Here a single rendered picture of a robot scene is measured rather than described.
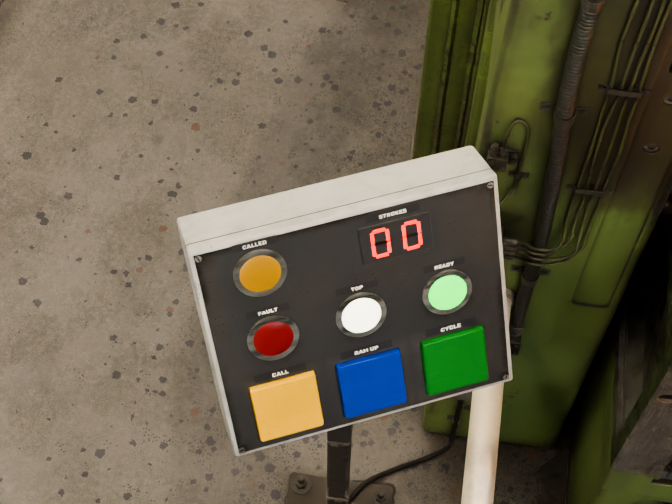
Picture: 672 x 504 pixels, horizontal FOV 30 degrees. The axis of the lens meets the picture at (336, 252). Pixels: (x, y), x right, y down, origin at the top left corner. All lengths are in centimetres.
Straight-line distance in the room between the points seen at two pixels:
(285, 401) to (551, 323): 70
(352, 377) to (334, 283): 12
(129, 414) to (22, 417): 21
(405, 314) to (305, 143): 144
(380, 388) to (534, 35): 43
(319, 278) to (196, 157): 148
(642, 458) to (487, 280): 63
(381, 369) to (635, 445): 60
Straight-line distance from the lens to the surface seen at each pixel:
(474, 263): 139
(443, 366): 145
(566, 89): 146
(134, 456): 250
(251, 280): 132
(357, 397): 143
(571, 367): 215
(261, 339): 136
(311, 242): 132
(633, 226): 175
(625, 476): 205
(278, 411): 142
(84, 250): 271
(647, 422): 183
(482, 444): 181
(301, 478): 240
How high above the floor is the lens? 233
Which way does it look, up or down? 61 degrees down
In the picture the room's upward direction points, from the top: 1 degrees clockwise
